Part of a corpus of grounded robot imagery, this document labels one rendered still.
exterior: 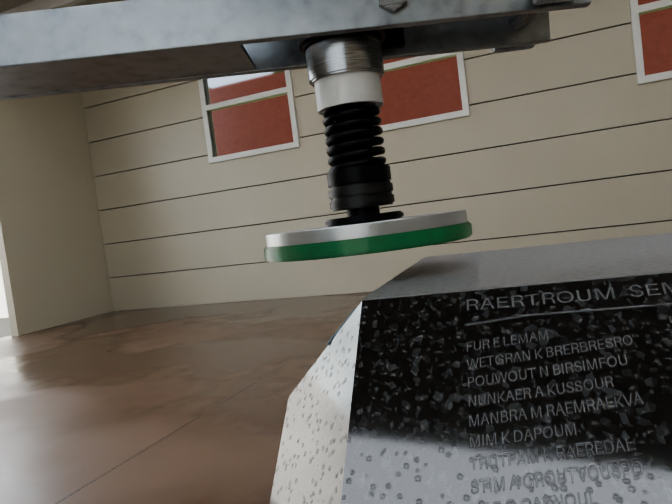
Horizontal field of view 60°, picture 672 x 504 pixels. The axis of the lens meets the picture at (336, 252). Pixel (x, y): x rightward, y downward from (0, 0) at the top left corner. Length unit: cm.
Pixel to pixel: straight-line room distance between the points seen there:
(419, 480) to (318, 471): 8
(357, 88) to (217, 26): 15
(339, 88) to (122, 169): 836
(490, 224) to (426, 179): 89
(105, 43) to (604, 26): 640
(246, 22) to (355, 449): 40
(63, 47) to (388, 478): 49
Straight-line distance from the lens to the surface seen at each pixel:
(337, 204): 60
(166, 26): 61
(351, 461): 39
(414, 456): 38
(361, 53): 61
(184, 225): 826
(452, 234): 55
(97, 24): 64
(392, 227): 52
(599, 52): 678
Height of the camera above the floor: 90
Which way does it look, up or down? 3 degrees down
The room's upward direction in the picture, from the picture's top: 7 degrees counter-clockwise
